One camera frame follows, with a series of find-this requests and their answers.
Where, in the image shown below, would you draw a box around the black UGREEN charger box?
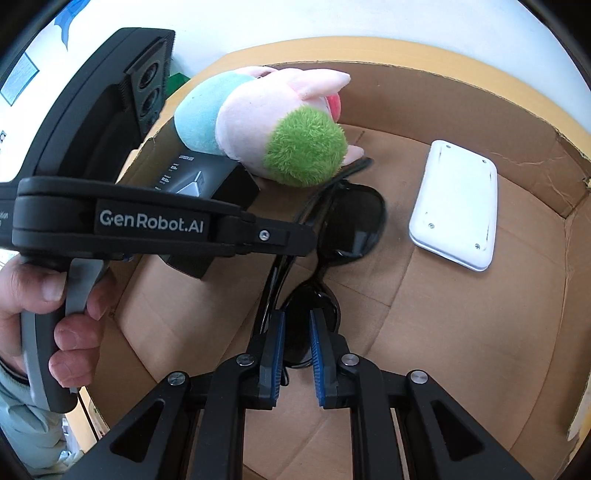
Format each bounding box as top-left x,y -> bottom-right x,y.
151,149 -> 263,280

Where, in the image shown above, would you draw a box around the white plastic device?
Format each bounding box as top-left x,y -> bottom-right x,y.
409,140 -> 498,272

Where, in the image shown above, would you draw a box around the pastel plush toy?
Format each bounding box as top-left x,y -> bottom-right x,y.
173,66 -> 365,187

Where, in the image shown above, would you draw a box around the black sunglasses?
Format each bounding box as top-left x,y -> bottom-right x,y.
252,157 -> 387,386

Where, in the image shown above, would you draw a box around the person left hand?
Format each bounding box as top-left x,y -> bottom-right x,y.
0,255 -> 117,389

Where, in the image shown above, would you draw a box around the grey green jacket sleeve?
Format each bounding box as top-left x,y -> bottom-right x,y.
1,362 -> 84,479

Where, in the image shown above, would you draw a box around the green cloth covered table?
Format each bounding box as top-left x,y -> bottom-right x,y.
165,72 -> 190,98

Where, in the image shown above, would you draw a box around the brown cardboard box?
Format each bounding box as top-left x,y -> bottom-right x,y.
90,62 -> 590,479

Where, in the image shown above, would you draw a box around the blue wall poster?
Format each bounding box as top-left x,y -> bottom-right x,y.
1,53 -> 39,106

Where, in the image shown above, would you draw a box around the blue ribbon wall decal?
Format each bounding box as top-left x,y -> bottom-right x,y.
54,0 -> 90,48

